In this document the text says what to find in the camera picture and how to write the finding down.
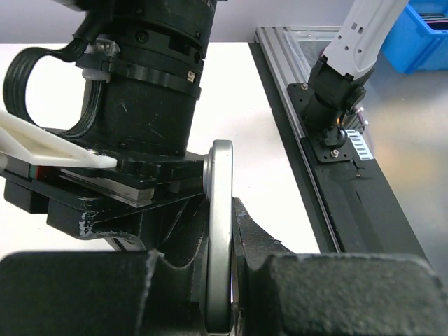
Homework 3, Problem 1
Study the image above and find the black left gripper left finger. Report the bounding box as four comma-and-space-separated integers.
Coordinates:
1, 251, 206, 335

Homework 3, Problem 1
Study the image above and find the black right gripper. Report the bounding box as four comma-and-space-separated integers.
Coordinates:
1, 141, 204, 251

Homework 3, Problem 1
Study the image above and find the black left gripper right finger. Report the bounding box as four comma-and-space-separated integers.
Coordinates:
232, 198, 447, 335

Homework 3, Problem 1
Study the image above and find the white-edged black smartphone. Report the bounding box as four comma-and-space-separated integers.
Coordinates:
203, 140, 233, 335

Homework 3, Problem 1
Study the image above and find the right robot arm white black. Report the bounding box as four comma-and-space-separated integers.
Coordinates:
2, 1, 216, 251

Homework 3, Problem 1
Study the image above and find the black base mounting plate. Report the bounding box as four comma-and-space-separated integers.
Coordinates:
249, 43, 426, 258

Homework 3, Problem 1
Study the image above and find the blue plastic bin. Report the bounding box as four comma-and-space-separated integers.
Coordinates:
381, 0, 447, 74

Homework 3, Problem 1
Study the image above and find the white slotted cable duct left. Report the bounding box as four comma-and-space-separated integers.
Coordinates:
346, 129, 374, 161

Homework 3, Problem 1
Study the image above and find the aluminium rail front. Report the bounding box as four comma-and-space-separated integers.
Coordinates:
255, 26, 346, 253

